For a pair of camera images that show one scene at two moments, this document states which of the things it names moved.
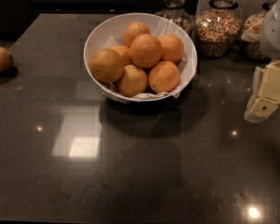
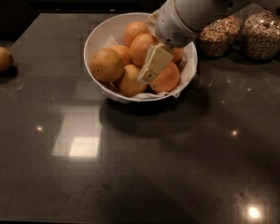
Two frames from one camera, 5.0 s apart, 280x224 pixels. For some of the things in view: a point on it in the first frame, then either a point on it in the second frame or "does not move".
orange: x=133 y=81 does not move
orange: x=145 y=50 does not move
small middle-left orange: x=125 y=53 does not move
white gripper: x=276 y=32 → x=170 y=24
